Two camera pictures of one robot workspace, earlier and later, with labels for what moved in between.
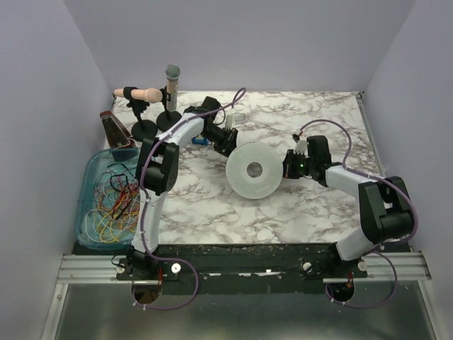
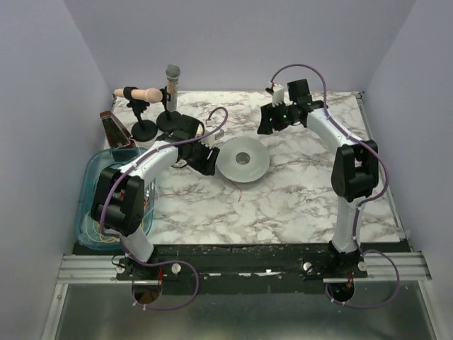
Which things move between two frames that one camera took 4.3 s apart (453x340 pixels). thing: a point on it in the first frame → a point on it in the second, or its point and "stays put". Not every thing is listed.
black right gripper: x=289 y=165 → x=270 y=118
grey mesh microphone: x=173 y=72 stays put
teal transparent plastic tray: x=108 y=198 stays put
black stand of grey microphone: x=168 y=120 stays put
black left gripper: x=229 y=142 → x=204 y=158
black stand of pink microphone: x=141 y=129 stays put
